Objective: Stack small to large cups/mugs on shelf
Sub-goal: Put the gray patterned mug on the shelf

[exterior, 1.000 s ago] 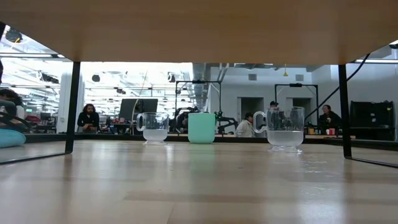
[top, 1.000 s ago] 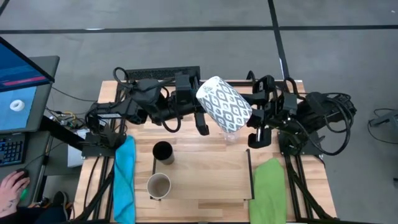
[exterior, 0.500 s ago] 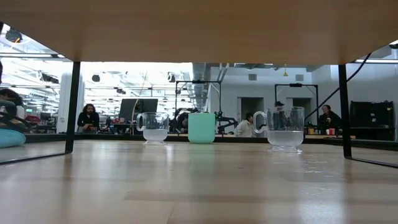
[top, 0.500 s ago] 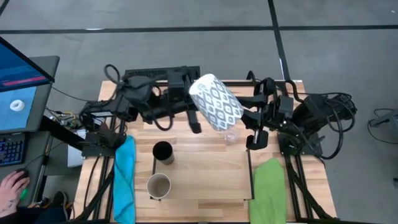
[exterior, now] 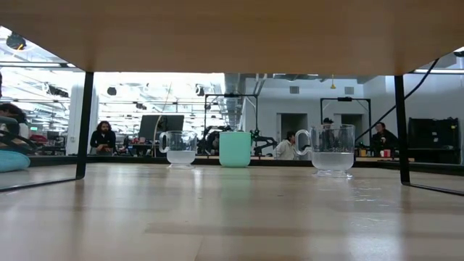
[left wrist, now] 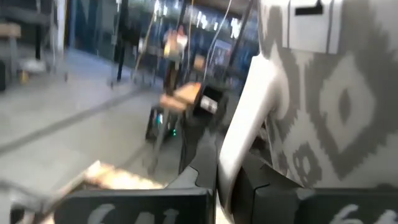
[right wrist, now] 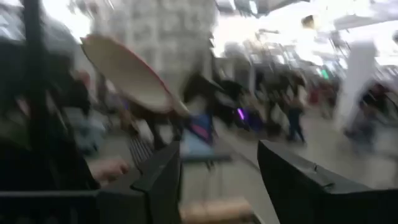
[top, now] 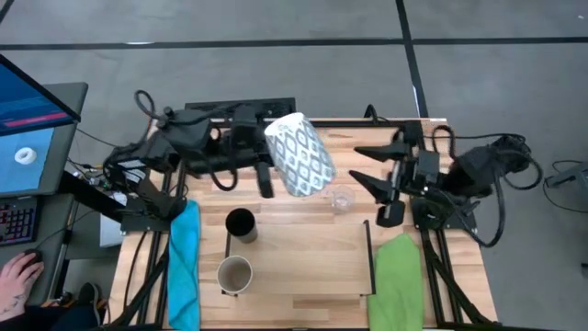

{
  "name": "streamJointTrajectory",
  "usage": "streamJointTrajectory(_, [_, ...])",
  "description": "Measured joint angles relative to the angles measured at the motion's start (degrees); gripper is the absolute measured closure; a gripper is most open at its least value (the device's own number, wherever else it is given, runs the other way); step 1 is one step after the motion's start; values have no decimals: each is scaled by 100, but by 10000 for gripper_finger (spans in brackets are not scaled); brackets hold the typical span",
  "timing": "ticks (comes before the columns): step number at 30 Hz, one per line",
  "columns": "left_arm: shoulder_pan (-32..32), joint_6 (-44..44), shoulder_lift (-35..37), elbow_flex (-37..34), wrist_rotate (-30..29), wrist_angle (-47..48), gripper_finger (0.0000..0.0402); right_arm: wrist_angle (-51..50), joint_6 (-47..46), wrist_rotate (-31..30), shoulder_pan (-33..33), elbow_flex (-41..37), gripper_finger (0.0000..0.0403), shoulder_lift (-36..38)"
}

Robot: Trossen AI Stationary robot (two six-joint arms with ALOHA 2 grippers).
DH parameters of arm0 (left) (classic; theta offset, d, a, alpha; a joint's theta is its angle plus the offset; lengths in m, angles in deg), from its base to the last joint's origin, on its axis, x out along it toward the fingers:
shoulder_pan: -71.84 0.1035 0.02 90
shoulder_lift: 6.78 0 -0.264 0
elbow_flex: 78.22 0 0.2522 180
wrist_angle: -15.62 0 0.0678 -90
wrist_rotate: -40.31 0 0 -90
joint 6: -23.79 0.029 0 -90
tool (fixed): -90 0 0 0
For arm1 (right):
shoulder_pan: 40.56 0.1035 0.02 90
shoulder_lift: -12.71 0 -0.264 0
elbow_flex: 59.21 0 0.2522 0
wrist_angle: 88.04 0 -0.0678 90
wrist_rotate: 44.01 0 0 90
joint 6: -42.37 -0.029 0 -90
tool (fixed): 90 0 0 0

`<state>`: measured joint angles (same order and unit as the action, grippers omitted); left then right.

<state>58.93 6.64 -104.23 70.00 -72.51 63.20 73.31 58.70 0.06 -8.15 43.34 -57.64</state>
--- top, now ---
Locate tall white ceramic cup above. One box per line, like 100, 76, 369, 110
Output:
216, 255, 254, 296

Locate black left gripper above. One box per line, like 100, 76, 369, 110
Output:
227, 104, 276, 200

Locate person's black shoe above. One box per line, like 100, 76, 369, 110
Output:
75, 281, 101, 323

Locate tilted dark blue monitor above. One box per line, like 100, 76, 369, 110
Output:
0, 53, 83, 138

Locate black computer mouse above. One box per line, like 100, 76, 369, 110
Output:
22, 247, 46, 268

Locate grey desk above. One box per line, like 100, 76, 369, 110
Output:
0, 82, 89, 307

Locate person's leg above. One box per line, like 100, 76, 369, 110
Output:
0, 302, 100, 331

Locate white box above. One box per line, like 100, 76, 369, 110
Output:
99, 190, 128, 249

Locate grey floor device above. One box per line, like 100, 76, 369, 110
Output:
545, 161, 588, 189

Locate clear glass mug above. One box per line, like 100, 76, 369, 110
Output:
326, 184, 357, 215

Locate green cloth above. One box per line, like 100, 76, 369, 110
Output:
366, 232, 426, 331

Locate grey white diamond pattern mug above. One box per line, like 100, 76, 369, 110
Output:
264, 111, 339, 199

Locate laptop with backlit keyboard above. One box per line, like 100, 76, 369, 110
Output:
0, 123, 61, 247

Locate black slanted bar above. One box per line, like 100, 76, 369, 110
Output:
58, 169, 128, 223

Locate person's hand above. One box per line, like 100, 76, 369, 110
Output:
0, 251, 46, 323

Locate tall black cup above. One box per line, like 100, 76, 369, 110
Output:
224, 207, 259, 245

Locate blue cloth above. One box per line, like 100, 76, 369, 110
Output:
166, 199, 203, 331

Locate black metal table frame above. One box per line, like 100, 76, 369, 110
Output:
109, 117, 497, 330

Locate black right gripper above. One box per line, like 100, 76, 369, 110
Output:
347, 121, 442, 229

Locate bundle of coloured wires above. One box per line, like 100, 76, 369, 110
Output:
66, 155, 114, 190

